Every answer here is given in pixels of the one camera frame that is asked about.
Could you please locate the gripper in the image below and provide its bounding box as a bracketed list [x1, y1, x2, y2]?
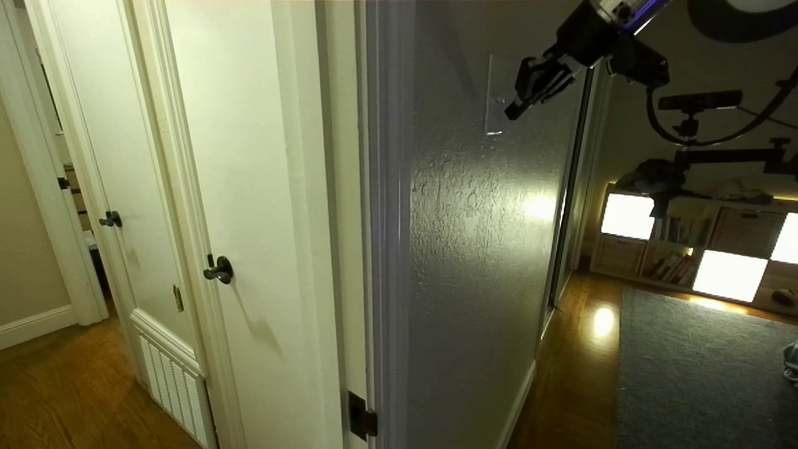
[504, 2, 626, 121]

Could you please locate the mirrored sliding door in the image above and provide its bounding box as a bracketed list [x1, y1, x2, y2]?
[546, 62, 615, 312]

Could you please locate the row of books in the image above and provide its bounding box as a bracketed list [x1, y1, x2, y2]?
[645, 249, 696, 286]

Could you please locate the cube shelf unit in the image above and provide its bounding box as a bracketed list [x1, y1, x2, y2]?
[589, 183, 798, 316]

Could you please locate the grey rug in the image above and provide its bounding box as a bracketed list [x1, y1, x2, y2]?
[614, 287, 798, 449]

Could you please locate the black door hinge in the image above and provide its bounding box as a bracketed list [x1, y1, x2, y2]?
[347, 390, 379, 442]

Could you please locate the white door with vent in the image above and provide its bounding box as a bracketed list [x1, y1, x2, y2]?
[25, 0, 219, 449]

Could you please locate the white wall switch plate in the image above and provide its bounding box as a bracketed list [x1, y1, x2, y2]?
[484, 54, 511, 137]

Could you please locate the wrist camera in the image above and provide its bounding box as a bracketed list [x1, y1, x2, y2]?
[608, 36, 671, 89]

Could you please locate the camera on mount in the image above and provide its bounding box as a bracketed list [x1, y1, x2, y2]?
[648, 90, 798, 219]

